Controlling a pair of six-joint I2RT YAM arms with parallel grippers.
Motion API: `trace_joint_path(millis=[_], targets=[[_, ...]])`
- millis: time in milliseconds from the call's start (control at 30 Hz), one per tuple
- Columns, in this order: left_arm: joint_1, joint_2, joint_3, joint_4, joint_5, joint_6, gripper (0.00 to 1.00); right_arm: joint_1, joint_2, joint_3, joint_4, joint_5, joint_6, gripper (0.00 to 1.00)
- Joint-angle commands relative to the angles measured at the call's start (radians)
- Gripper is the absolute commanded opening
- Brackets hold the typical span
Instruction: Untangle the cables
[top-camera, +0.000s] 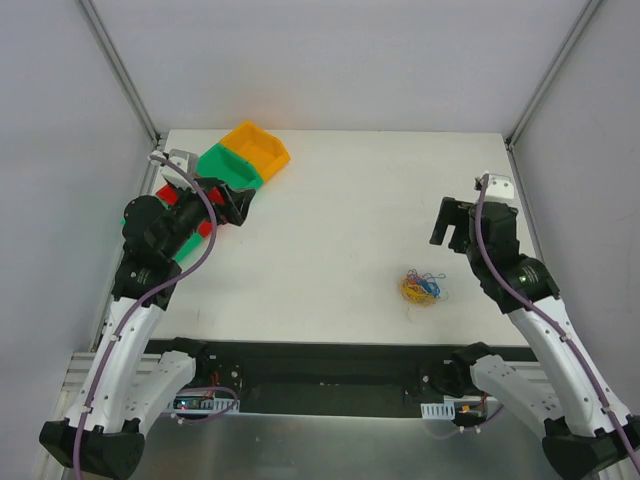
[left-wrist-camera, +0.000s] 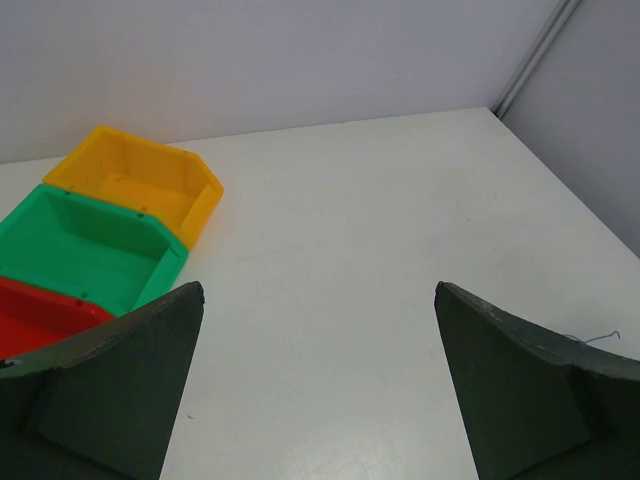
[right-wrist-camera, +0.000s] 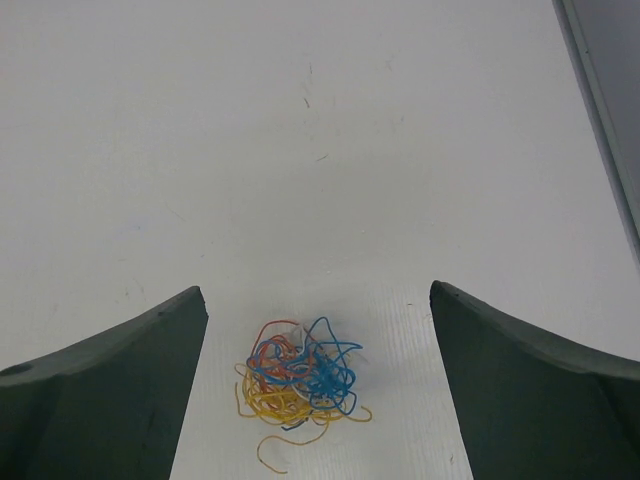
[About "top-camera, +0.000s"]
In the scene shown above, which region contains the orange red thin wire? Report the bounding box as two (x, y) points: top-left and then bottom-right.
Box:
(404, 269), (436, 296)

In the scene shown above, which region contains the blue thin wire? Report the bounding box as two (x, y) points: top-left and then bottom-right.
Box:
(407, 269), (450, 302)

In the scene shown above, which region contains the yellow thin wire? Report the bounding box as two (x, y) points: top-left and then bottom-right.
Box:
(397, 275), (441, 321)

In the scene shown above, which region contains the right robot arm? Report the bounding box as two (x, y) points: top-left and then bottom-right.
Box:
(430, 197), (639, 479)

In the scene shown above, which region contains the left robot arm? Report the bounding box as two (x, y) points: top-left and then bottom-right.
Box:
(39, 178), (256, 479)

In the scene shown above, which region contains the green plastic bin upper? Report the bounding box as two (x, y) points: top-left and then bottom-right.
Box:
(196, 144), (263, 190)

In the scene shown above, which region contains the green plastic bin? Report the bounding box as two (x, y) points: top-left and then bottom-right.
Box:
(196, 144), (263, 190)
(122, 215), (197, 266)

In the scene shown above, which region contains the green plastic bin lower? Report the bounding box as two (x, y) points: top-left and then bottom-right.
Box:
(122, 215), (197, 266)

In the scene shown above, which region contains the orange plastic bin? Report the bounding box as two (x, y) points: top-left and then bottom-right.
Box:
(219, 121), (290, 183)

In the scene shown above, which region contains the red plastic bin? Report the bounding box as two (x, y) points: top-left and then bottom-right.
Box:
(155, 184), (226, 238)

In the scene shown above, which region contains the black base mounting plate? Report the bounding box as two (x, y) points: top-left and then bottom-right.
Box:
(144, 339), (541, 417)

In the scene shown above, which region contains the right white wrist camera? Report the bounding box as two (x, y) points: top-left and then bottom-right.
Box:
(475, 172), (516, 203)

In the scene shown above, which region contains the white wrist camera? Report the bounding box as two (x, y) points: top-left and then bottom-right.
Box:
(160, 149), (199, 189)
(475, 172), (516, 203)

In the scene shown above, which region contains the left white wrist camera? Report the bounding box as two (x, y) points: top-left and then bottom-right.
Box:
(160, 149), (199, 189)

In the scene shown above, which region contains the right aluminium frame post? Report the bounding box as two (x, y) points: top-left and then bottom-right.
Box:
(504, 0), (604, 151)

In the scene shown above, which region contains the aluminium frame post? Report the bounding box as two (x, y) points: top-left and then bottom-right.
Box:
(504, 0), (604, 151)
(76, 0), (166, 147)

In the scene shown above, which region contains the right white cable duct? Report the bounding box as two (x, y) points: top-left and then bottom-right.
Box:
(420, 401), (456, 421)

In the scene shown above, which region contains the white cable duct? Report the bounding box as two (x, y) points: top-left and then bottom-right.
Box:
(420, 401), (456, 421)
(164, 395), (240, 417)

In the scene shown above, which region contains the left white cable duct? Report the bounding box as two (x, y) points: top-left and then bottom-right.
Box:
(164, 395), (240, 417)

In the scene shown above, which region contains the left aluminium frame post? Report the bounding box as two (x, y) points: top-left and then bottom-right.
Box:
(76, 0), (166, 147)

